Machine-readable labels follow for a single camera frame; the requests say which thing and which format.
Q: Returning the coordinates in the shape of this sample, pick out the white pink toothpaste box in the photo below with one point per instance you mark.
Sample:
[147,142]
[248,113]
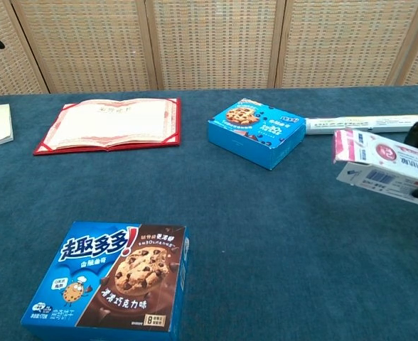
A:
[379,167]

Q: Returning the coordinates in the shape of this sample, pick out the long white wrap roll box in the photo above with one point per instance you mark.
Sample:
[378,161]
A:
[337,123]

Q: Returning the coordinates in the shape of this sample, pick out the light blue cookie box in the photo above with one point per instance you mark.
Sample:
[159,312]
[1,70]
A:
[255,135]

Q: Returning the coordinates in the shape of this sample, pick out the blue brown cookie box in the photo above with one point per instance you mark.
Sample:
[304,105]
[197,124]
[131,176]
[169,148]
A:
[116,280]

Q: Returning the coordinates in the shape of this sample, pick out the red certificate folder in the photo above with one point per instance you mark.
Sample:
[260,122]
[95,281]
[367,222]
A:
[120,122]

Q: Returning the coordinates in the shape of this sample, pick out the woven wooden folding screen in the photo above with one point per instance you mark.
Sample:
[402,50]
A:
[209,42]

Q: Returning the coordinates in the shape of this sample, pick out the dark teal table mat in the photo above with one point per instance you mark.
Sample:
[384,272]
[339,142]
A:
[209,199]

